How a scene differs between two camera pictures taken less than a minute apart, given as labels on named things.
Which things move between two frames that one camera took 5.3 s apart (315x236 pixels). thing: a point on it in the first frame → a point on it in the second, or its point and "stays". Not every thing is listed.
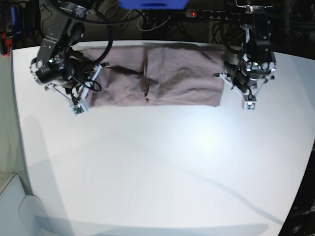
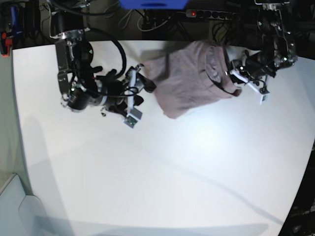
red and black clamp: (5, 44) stays
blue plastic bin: (153, 4) stays
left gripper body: (68, 68) → (118, 95)
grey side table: (20, 215) stays
